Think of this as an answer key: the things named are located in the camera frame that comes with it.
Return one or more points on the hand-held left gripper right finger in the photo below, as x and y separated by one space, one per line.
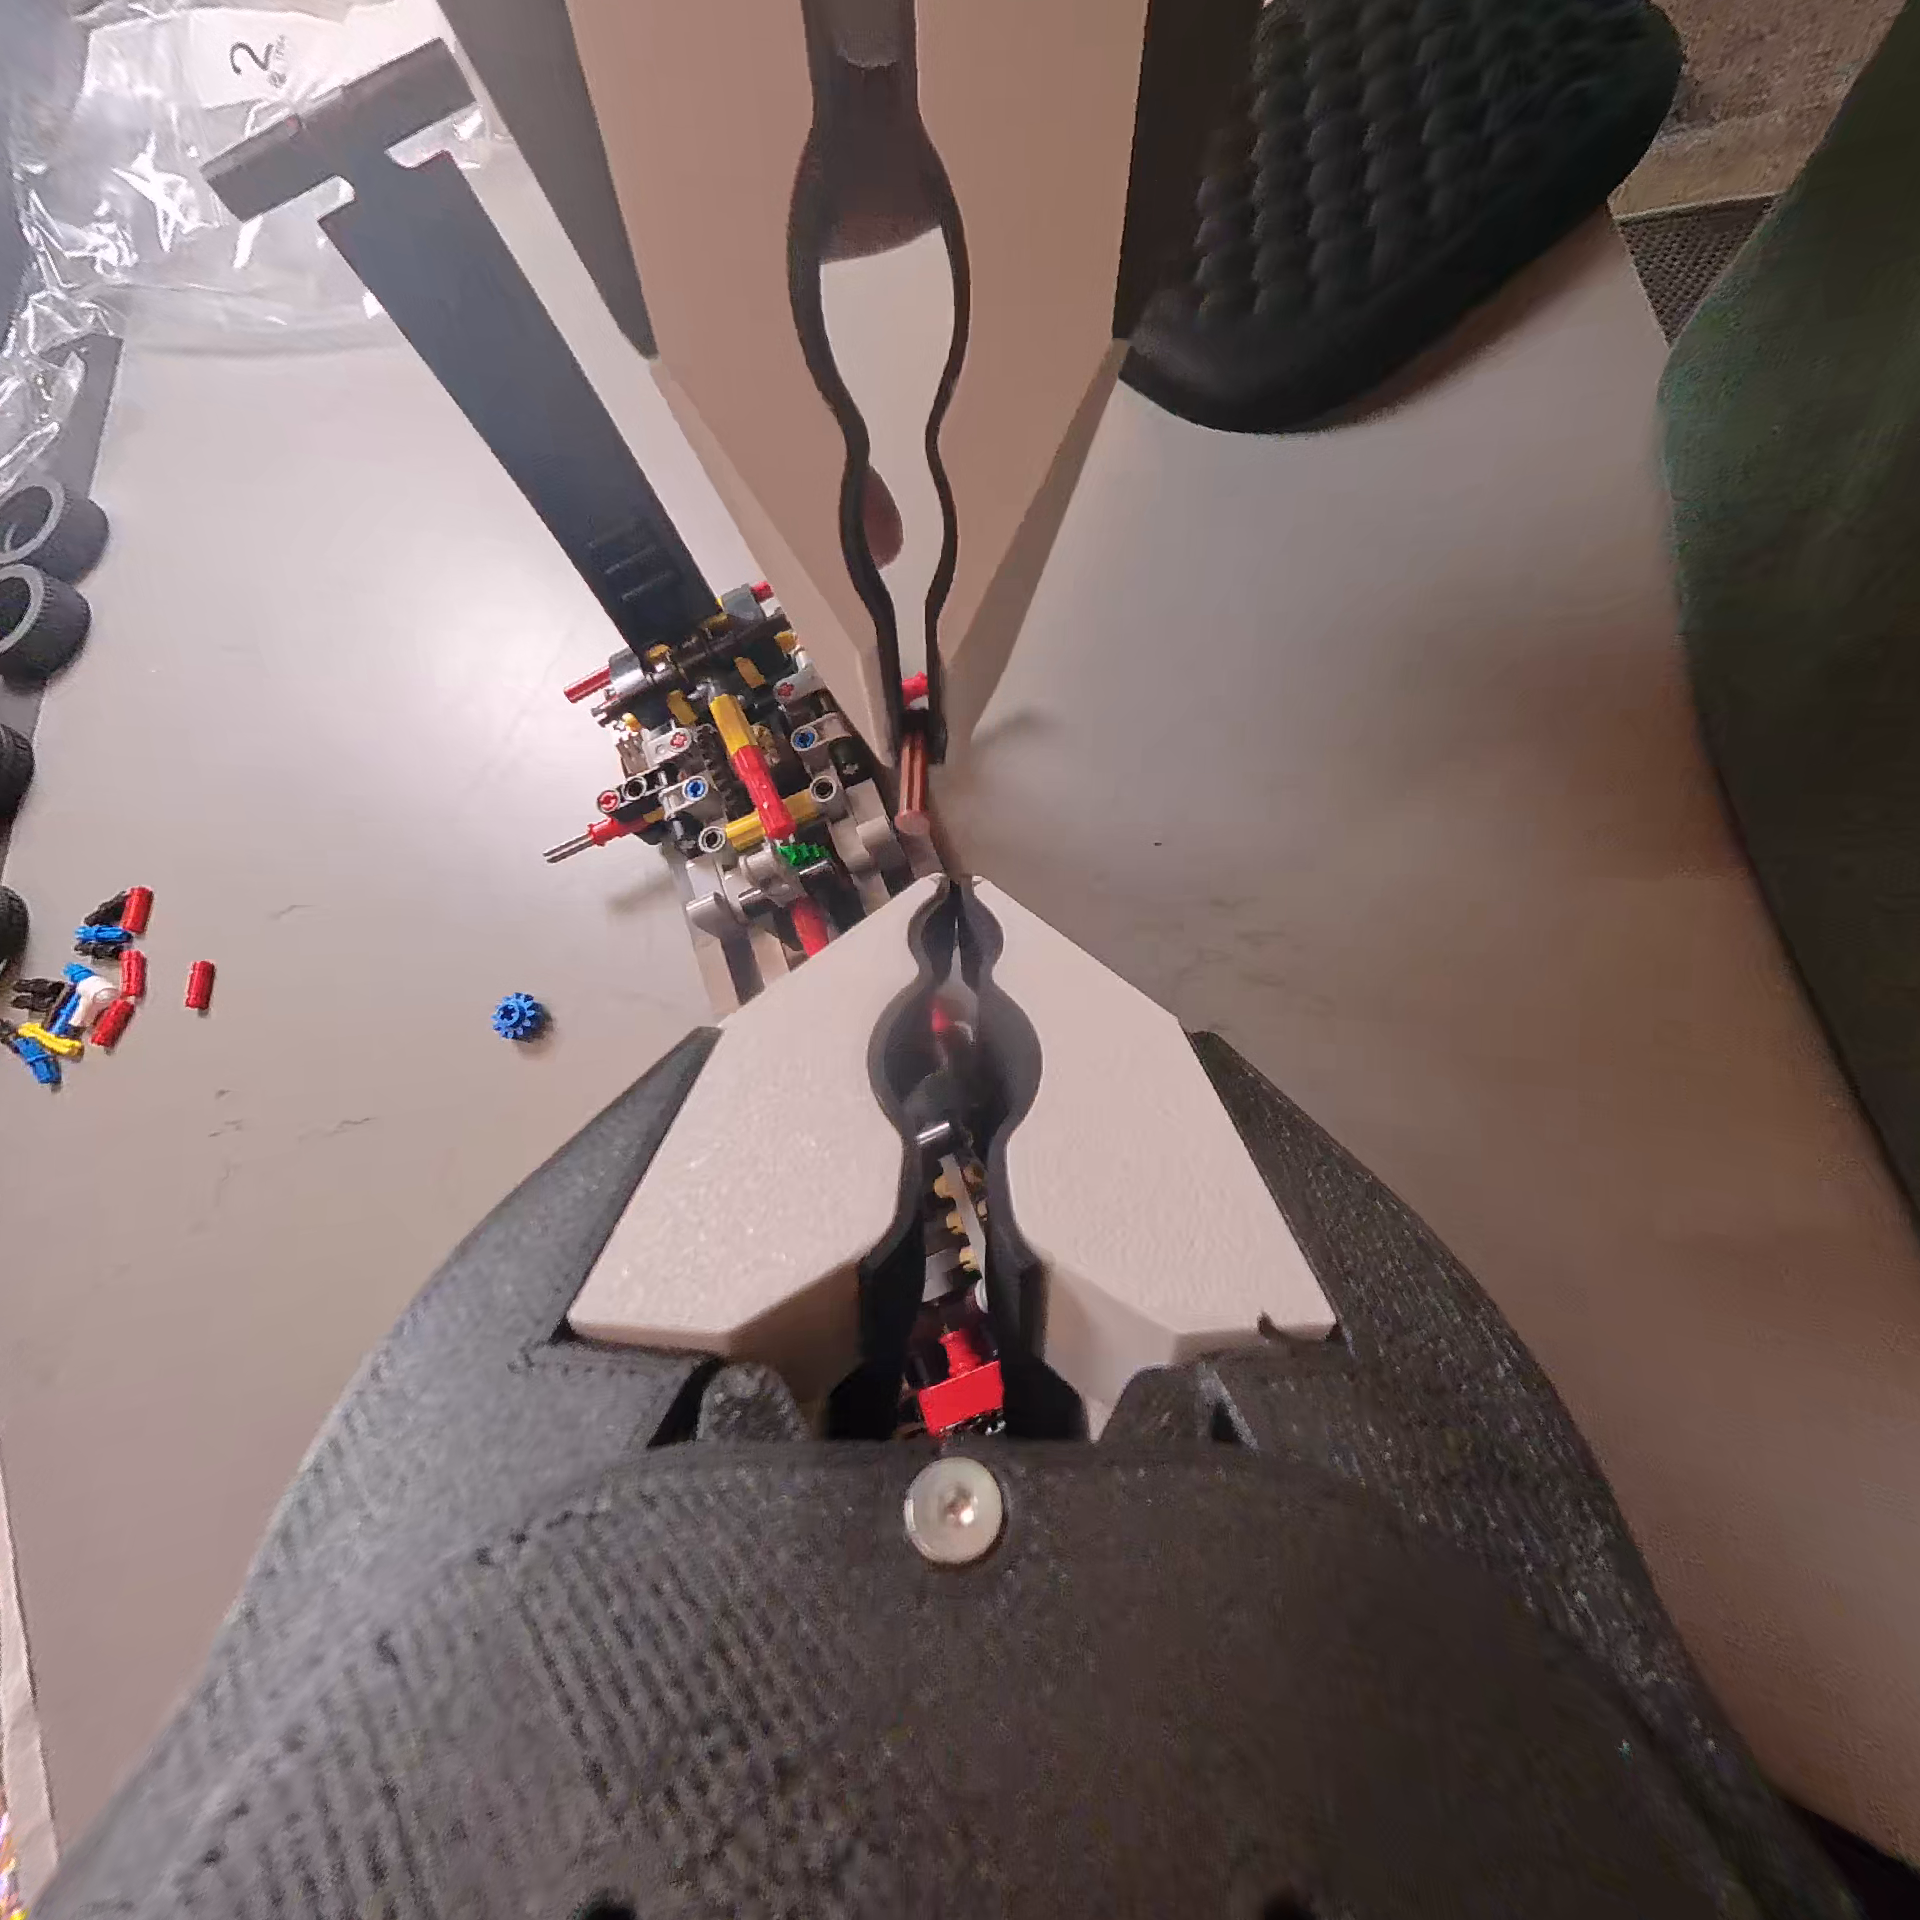
1171 1185

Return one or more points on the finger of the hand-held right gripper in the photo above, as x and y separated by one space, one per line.
704 225
1051 300

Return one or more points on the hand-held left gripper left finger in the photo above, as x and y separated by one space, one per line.
734 1185

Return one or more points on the lego car chassis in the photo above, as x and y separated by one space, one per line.
751 781

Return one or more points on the brown lego axle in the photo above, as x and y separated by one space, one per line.
915 781

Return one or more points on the blue lego gear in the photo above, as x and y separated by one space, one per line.
521 1017

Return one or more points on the single red lego pin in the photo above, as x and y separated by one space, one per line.
201 984

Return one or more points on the black lego tire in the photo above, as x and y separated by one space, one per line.
39 623
15 773
61 525
12 926

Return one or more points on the pile of small lego pins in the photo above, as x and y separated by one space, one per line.
82 975

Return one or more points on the person's right hand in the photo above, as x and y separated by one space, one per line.
882 203

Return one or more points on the black T-shaped strip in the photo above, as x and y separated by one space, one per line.
494 361

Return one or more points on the black mesh pad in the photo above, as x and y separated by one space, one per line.
1394 195

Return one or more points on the clear plastic bag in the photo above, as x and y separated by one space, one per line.
134 195

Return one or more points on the green cloth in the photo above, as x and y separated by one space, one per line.
1815 600

